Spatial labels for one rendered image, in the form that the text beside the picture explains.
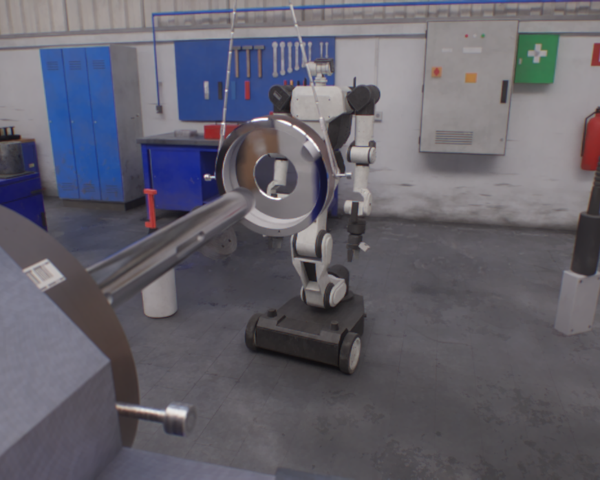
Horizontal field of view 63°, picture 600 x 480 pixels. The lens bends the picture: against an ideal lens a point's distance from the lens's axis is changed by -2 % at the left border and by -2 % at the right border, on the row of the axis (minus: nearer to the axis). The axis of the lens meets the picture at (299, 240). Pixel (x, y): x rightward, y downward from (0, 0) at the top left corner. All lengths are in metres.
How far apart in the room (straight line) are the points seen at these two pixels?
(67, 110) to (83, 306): 5.80
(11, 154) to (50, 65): 2.27
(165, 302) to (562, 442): 2.21
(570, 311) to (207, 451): 1.50
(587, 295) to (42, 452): 0.97
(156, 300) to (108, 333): 2.68
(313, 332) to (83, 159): 4.25
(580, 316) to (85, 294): 0.91
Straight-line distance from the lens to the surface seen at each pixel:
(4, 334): 0.36
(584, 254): 1.07
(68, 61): 6.21
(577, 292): 1.09
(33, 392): 0.35
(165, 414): 0.47
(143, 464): 0.41
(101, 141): 6.03
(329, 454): 2.11
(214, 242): 1.67
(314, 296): 2.68
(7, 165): 4.27
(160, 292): 3.16
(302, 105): 2.46
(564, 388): 2.76
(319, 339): 2.51
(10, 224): 0.52
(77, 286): 0.50
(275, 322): 2.62
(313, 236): 2.46
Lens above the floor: 1.37
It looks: 17 degrees down
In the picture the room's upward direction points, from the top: straight up
